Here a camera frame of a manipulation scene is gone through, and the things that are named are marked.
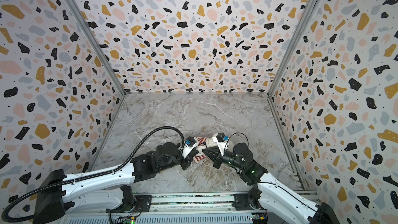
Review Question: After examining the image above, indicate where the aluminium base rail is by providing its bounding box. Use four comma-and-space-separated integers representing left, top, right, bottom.
57, 191, 325, 224

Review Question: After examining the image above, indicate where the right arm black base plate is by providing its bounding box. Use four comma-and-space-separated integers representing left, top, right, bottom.
232, 192, 277, 212

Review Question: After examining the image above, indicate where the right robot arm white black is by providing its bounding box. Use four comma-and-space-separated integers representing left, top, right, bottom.
202, 143, 339, 224

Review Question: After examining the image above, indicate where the red white striped sweater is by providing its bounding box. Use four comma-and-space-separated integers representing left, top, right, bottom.
193, 137, 207, 163

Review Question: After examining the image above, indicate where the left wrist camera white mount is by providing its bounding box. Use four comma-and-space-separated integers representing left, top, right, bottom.
182, 136, 199, 159

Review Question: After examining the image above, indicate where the black corrugated cable hose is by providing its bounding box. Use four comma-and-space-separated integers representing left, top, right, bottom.
0, 125, 186, 223

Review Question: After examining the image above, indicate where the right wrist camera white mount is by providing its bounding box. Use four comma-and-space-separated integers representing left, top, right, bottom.
216, 133, 229, 156

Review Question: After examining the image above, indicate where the white plush teddy bear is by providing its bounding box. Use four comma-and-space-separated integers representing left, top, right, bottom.
182, 133, 229, 163

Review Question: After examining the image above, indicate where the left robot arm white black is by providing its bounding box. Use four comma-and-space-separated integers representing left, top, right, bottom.
33, 142, 199, 224

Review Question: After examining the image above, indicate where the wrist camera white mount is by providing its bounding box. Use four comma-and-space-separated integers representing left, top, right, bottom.
216, 133, 229, 156
182, 136, 199, 159

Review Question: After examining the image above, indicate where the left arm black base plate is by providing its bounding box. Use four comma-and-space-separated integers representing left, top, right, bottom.
106, 195, 152, 214

